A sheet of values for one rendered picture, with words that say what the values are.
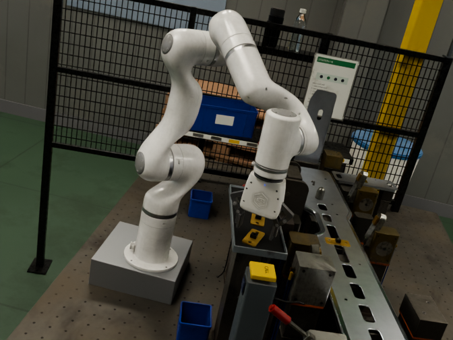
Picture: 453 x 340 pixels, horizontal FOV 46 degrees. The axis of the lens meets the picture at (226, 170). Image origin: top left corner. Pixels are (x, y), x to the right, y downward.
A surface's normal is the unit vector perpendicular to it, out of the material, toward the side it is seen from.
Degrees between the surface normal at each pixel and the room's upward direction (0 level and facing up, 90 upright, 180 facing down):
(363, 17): 90
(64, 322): 0
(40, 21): 90
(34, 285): 0
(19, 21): 90
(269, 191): 88
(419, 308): 0
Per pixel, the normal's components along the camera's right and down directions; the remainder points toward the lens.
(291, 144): 0.65, 0.40
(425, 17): 0.02, 0.39
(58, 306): 0.19, -0.90
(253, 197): -0.43, 0.27
